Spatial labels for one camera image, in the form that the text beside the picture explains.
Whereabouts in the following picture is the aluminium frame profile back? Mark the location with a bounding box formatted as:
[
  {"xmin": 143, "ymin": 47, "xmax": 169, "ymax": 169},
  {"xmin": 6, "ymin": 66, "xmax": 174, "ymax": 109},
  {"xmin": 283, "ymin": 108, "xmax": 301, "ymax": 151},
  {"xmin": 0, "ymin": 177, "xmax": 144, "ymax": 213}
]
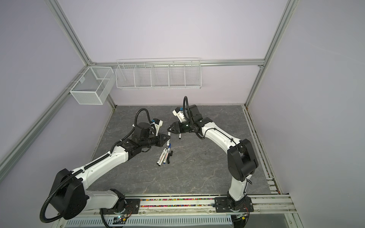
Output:
[{"xmin": 92, "ymin": 58, "xmax": 265, "ymax": 67}]

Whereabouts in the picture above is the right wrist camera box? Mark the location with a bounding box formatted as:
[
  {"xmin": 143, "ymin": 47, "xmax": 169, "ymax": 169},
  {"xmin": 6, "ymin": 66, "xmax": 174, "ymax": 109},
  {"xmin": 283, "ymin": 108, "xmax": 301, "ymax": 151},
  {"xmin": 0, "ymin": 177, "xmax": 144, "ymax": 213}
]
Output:
[{"xmin": 173, "ymin": 107, "xmax": 186, "ymax": 123}]

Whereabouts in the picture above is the black corrugated left cable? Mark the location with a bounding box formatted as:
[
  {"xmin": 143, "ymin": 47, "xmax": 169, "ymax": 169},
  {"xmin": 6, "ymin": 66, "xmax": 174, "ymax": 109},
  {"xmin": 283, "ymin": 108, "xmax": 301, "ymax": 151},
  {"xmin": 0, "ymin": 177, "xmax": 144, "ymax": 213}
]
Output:
[{"xmin": 39, "ymin": 153, "xmax": 110, "ymax": 223}]

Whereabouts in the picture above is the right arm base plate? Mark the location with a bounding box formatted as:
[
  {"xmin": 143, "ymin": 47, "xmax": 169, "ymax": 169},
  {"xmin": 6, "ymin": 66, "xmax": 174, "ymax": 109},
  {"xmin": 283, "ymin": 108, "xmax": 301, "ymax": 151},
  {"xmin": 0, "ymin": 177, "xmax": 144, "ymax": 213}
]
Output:
[{"xmin": 213, "ymin": 196, "xmax": 254, "ymax": 213}]

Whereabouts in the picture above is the blue capped whiteboard marker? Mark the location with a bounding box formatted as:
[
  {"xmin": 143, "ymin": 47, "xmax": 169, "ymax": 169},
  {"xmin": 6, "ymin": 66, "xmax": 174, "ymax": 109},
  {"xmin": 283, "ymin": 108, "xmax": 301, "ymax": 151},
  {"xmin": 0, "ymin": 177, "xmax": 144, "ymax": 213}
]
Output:
[{"xmin": 163, "ymin": 144, "xmax": 171, "ymax": 164}]

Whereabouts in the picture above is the white mesh square basket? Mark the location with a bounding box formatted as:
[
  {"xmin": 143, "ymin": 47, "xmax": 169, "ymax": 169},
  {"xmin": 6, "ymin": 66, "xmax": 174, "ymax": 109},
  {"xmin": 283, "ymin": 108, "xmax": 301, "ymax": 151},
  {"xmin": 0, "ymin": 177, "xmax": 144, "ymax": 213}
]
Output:
[{"xmin": 70, "ymin": 66, "xmax": 116, "ymax": 105}]

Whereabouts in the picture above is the white vented cable duct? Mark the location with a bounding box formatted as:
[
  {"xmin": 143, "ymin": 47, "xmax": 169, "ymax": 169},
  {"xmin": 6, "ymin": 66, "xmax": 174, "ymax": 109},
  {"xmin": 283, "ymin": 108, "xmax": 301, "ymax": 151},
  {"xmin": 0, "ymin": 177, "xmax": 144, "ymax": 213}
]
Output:
[{"xmin": 65, "ymin": 215, "xmax": 233, "ymax": 228}]

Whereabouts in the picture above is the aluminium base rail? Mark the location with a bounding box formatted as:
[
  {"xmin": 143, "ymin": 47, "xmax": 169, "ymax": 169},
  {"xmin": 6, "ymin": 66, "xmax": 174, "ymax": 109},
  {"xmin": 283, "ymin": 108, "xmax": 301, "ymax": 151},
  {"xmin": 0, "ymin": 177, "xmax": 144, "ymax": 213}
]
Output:
[{"xmin": 59, "ymin": 191, "xmax": 297, "ymax": 219}]

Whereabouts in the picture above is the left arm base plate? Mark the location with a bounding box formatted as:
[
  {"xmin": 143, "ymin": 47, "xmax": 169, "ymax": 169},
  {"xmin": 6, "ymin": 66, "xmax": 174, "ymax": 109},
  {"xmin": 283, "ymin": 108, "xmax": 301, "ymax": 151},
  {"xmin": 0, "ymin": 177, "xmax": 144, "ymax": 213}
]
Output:
[{"xmin": 101, "ymin": 198, "xmax": 141, "ymax": 215}]

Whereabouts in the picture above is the white wire long basket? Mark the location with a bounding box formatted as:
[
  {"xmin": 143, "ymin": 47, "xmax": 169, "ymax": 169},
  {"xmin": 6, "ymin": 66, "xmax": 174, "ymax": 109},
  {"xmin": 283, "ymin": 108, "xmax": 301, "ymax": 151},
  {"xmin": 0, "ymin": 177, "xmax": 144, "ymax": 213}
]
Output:
[{"xmin": 115, "ymin": 64, "xmax": 202, "ymax": 89}]

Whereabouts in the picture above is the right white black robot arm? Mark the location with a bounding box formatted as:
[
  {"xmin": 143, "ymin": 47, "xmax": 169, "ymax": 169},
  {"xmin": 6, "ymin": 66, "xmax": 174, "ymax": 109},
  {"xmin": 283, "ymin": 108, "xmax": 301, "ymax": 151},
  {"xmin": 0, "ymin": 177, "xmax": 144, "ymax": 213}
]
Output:
[{"xmin": 168, "ymin": 105, "xmax": 259, "ymax": 204}]

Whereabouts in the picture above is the aluminium frame profile right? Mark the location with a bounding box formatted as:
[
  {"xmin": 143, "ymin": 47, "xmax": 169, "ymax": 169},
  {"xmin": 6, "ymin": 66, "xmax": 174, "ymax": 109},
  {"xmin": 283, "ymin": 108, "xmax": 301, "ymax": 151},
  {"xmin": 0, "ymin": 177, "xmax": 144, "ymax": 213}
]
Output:
[{"xmin": 244, "ymin": 0, "xmax": 299, "ymax": 107}]

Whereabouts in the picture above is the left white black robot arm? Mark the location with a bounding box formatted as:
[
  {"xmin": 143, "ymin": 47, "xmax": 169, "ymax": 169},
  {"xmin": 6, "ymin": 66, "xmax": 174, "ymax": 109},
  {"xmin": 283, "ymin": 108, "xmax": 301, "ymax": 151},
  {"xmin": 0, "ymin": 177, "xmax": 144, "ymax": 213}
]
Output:
[{"xmin": 40, "ymin": 119, "xmax": 170, "ymax": 223}]

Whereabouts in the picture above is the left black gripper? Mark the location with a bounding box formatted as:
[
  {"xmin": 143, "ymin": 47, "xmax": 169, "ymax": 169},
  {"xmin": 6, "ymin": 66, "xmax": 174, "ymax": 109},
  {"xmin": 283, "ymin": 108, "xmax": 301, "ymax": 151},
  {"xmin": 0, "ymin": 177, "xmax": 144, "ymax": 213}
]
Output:
[{"xmin": 141, "ymin": 132, "xmax": 170, "ymax": 149}]

